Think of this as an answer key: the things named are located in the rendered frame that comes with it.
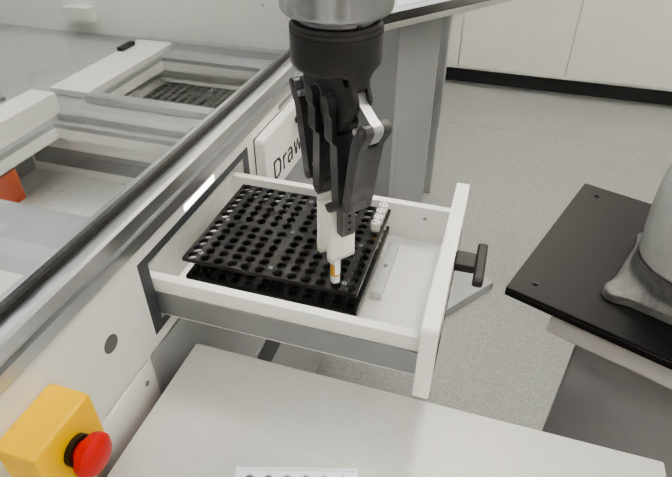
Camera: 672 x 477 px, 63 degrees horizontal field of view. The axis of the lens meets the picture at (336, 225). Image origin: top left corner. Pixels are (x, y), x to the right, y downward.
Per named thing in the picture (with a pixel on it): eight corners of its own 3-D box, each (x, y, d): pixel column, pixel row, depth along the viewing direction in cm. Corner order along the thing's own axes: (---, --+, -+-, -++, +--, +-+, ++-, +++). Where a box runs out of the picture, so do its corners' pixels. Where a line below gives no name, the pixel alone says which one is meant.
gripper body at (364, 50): (408, 21, 41) (399, 132, 47) (347, -4, 47) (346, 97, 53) (322, 37, 38) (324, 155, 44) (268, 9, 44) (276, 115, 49)
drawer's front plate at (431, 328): (459, 244, 82) (470, 182, 76) (427, 402, 60) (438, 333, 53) (448, 242, 82) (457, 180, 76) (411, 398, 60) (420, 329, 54)
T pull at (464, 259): (487, 251, 68) (488, 242, 67) (481, 290, 62) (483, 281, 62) (457, 245, 69) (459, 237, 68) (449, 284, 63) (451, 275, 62)
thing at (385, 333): (447, 241, 80) (452, 206, 77) (415, 377, 61) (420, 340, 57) (203, 196, 90) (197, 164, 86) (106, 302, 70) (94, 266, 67)
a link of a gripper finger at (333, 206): (358, 84, 47) (367, 88, 46) (359, 197, 53) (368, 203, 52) (318, 93, 45) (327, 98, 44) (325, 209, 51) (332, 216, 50)
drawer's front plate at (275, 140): (323, 126, 114) (322, 75, 107) (269, 200, 92) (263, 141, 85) (315, 125, 114) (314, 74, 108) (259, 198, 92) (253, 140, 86)
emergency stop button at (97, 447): (121, 450, 51) (110, 425, 49) (94, 490, 48) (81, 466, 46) (94, 441, 52) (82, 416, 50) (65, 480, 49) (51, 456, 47)
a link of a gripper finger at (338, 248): (351, 193, 53) (355, 197, 52) (351, 250, 57) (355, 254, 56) (325, 202, 52) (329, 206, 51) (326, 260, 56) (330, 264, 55)
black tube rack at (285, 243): (388, 245, 79) (390, 209, 75) (355, 333, 65) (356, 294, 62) (247, 219, 84) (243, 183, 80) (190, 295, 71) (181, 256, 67)
